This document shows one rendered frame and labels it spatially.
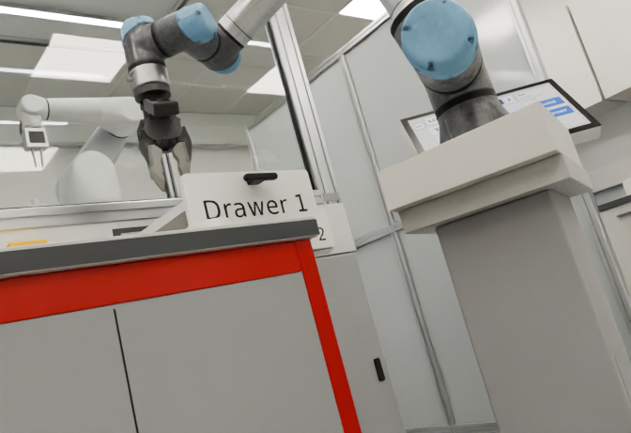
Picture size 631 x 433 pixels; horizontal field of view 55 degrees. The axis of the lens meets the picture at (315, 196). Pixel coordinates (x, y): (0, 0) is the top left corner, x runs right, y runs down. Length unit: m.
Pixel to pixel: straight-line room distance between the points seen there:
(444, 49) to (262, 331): 0.52
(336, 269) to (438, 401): 1.62
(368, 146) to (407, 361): 1.12
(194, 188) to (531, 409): 0.67
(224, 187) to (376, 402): 0.81
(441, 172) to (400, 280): 2.21
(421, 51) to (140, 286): 0.57
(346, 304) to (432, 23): 0.90
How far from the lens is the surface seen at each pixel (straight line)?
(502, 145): 0.97
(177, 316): 0.75
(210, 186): 1.13
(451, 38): 1.01
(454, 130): 1.12
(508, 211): 1.04
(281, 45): 1.91
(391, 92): 3.17
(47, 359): 0.69
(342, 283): 1.70
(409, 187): 1.01
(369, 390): 1.70
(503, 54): 2.79
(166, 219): 1.21
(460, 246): 1.06
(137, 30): 1.31
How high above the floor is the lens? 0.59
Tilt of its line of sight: 13 degrees up
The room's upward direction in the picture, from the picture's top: 15 degrees counter-clockwise
